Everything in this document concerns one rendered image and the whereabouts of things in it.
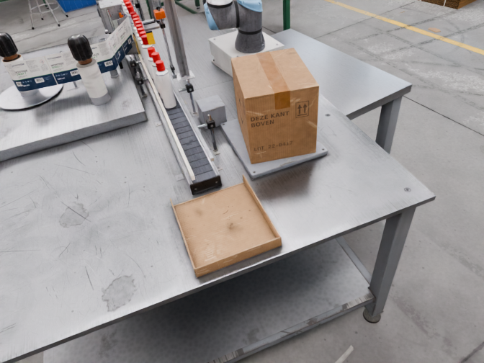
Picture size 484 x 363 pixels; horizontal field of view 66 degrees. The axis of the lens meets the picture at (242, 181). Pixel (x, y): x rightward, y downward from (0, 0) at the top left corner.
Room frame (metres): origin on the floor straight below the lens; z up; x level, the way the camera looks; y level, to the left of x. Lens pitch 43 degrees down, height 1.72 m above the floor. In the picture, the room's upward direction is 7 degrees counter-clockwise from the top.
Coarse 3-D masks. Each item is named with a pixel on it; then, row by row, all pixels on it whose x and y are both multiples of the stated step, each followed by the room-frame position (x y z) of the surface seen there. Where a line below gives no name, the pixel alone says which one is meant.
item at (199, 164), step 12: (180, 108) 1.42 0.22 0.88; (180, 120) 1.32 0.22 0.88; (180, 132) 1.24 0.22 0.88; (192, 132) 1.23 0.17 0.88; (192, 144) 1.15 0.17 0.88; (192, 156) 1.07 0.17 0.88; (204, 156) 1.07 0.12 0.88; (192, 168) 1.01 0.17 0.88; (204, 168) 1.00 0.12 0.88; (204, 180) 0.94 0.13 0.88
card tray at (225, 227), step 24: (216, 192) 0.92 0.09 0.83; (240, 192) 0.90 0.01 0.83; (192, 216) 0.82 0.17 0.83; (216, 216) 0.81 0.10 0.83; (240, 216) 0.80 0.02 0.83; (264, 216) 0.77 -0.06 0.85; (192, 240) 0.73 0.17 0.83; (216, 240) 0.72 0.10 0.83; (240, 240) 0.70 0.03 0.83; (264, 240) 0.69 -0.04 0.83; (192, 264) 0.61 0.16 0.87; (216, 264) 0.61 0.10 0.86
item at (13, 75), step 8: (0, 32) 1.75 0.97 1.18; (0, 40) 1.70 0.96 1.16; (8, 40) 1.72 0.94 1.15; (0, 48) 1.70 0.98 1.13; (8, 48) 1.71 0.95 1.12; (16, 48) 1.74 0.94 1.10; (8, 56) 1.70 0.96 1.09; (16, 56) 1.73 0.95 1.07; (8, 64) 1.69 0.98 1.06; (8, 72) 1.71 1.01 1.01; (16, 80) 1.69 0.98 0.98; (24, 96) 1.69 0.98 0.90
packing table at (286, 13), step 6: (174, 0) 5.30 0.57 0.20; (180, 0) 5.38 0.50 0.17; (198, 0) 5.48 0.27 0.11; (288, 0) 3.62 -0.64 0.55; (186, 6) 4.98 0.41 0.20; (288, 6) 3.62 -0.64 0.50; (150, 12) 5.17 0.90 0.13; (192, 12) 4.78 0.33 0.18; (288, 12) 3.62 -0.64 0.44; (288, 18) 3.62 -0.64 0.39; (288, 24) 3.62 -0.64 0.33
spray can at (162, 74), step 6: (162, 60) 1.45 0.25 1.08; (156, 66) 1.44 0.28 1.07; (162, 66) 1.43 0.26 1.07; (156, 72) 1.44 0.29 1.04; (162, 72) 1.43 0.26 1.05; (168, 72) 1.44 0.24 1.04; (162, 78) 1.42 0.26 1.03; (168, 78) 1.43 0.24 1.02; (162, 84) 1.42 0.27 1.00; (168, 84) 1.43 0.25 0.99; (162, 90) 1.43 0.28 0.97; (168, 90) 1.42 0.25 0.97; (162, 96) 1.43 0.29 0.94; (168, 96) 1.42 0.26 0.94; (168, 102) 1.42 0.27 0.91; (174, 102) 1.44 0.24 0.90; (168, 108) 1.42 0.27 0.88
